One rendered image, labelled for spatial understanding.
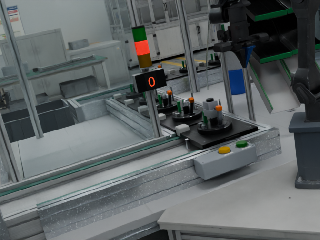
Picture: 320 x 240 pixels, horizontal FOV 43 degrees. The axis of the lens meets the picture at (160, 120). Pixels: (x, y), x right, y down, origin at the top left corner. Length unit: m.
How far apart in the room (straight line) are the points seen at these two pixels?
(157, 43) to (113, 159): 9.16
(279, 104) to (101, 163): 0.74
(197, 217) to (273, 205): 0.23
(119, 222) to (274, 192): 0.49
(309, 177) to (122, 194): 0.59
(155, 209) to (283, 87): 0.75
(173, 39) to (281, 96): 9.23
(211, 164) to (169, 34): 9.53
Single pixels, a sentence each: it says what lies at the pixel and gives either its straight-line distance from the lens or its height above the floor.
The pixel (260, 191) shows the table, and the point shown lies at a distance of 1.35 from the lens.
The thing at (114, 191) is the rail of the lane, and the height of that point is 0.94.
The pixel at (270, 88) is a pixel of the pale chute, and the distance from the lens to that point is 1.71.
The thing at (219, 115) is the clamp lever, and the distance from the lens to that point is 1.55.
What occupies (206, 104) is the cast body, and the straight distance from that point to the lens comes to 1.58.
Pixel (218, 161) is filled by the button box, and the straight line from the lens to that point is 1.37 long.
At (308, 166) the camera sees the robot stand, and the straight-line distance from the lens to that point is 1.32.
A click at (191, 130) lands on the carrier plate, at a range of 1.66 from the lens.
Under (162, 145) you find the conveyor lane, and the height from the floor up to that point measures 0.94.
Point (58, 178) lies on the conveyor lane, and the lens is 1.57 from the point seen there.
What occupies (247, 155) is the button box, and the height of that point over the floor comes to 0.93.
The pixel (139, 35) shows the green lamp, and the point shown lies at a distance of 1.56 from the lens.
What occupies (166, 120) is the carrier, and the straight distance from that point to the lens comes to 1.86.
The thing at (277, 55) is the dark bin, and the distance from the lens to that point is 1.63.
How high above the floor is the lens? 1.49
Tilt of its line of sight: 16 degrees down
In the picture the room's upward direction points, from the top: 12 degrees counter-clockwise
